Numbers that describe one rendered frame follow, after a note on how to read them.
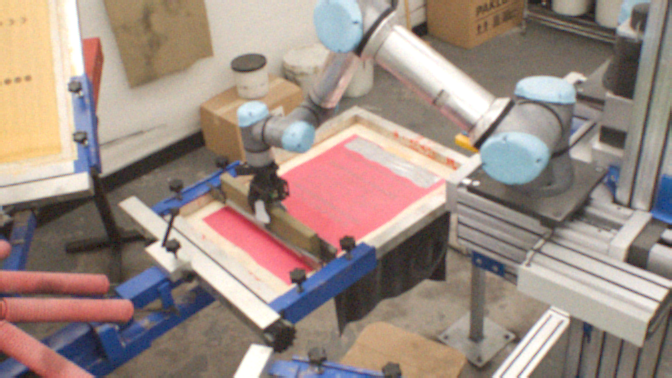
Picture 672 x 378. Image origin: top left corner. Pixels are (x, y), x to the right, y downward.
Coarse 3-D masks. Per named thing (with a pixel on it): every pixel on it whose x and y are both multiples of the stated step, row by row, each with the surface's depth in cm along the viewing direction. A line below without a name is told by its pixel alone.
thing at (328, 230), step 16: (400, 176) 213; (416, 192) 206; (384, 208) 201; (400, 208) 200; (320, 224) 198; (336, 224) 197; (368, 224) 196; (384, 224) 195; (272, 240) 194; (336, 240) 192; (256, 256) 190; (272, 256) 189; (288, 256) 188; (272, 272) 184; (288, 272) 184
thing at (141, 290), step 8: (144, 272) 176; (152, 272) 175; (160, 272) 175; (136, 280) 174; (144, 280) 173; (152, 280) 173; (160, 280) 173; (168, 280) 175; (120, 288) 172; (128, 288) 171; (136, 288) 171; (144, 288) 171; (152, 288) 172; (120, 296) 170; (128, 296) 169; (136, 296) 170; (144, 296) 171; (152, 296) 173; (136, 304) 171; (144, 304) 172
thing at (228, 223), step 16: (336, 144) 231; (320, 160) 224; (368, 160) 222; (288, 176) 219; (224, 208) 208; (288, 208) 205; (304, 208) 205; (208, 224) 203; (224, 224) 202; (240, 224) 202; (240, 240) 196; (256, 240) 195
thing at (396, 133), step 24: (336, 120) 236; (360, 120) 238; (384, 120) 233; (408, 144) 224; (432, 144) 219; (456, 168) 212; (168, 216) 202; (408, 216) 192; (432, 216) 194; (192, 240) 192; (384, 240) 185; (240, 264) 182; (264, 288) 174
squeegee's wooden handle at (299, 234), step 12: (228, 180) 201; (228, 192) 202; (240, 192) 196; (240, 204) 200; (276, 216) 186; (288, 216) 184; (276, 228) 189; (288, 228) 183; (300, 228) 180; (300, 240) 181; (312, 240) 178; (312, 252) 180
